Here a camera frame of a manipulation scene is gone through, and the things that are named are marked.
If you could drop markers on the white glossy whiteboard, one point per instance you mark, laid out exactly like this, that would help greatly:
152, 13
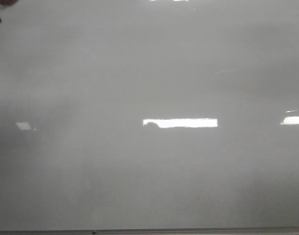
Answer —
149, 114

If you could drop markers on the grey aluminium whiteboard frame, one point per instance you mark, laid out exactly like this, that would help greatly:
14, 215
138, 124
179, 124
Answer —
291, 230

